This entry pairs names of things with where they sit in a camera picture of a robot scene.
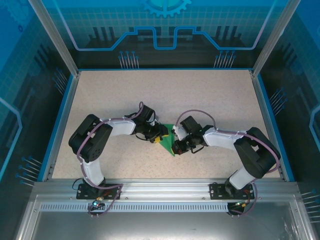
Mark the green paper sheet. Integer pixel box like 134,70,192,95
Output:
159,123,185,157

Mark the grey metal sheet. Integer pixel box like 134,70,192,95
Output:
29,212,301,240

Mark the blue table edge strip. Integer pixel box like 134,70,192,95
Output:
36,73,78,183
254,74,296,183

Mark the blue printed gear panel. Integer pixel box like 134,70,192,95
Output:
41,0,288,70

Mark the blue printed side panel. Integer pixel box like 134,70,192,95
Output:
0,0,76,240
259,0,320,240

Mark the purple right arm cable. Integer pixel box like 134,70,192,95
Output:
174,109,281,217

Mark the aluminium mounting rail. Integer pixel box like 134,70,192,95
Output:
33,178,300,201

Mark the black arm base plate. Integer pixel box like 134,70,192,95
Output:
76,183,123,200
209,182,256,200

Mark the slotted grey cable duct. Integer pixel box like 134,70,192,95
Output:
39,202,252,213

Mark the cable connector with light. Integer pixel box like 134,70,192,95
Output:
233,199,251,208
91,196,105,208

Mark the aluminium frame post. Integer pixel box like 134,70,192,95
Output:
26,0,82,78
250,0,301,79

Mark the aluminium front frame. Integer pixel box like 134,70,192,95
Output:
13,194,312,240

